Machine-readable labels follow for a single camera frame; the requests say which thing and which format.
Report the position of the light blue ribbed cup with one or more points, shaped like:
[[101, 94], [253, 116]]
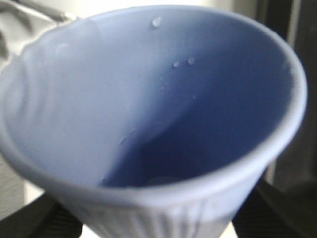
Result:
[[154, 121]]

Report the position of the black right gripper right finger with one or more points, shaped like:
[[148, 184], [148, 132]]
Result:
[[270, 213]]

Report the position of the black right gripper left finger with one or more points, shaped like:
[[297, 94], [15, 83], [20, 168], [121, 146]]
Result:
[[42, 218]]

